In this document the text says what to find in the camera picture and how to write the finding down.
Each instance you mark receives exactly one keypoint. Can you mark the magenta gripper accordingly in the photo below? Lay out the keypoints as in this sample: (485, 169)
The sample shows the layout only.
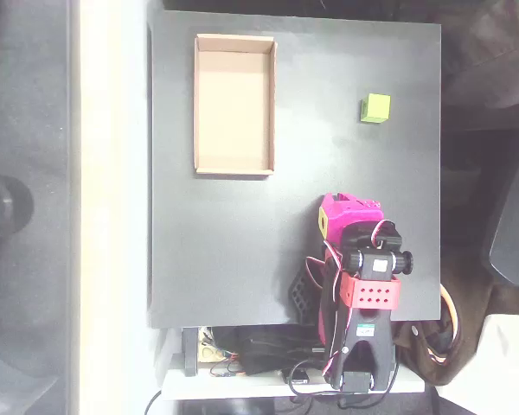
(345, 213)

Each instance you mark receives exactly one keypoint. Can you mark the lime green cube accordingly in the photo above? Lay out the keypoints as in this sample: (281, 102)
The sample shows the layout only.
(377, 108)

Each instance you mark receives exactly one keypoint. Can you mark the black lattice robot base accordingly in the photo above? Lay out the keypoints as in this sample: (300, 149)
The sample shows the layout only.
(303, 298)

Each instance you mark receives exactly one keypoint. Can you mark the black red robot arm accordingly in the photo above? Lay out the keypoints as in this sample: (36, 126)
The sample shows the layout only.
(372, 315)

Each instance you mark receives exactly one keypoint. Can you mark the cardboard box tray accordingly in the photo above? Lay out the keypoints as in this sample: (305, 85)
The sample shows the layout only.
(233, 104)

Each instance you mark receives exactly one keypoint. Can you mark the small black connector box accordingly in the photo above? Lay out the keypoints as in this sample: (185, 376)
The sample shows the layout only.
(300, 379)

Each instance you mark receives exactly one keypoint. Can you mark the black office chair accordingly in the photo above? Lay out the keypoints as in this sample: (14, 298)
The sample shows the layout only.
(514, 233)

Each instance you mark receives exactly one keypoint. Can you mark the tan wooden board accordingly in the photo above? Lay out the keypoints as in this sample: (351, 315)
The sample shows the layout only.
(207, 352)

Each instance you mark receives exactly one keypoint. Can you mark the white shelf board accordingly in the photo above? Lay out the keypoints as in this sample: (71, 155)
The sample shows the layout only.
(225, 387)

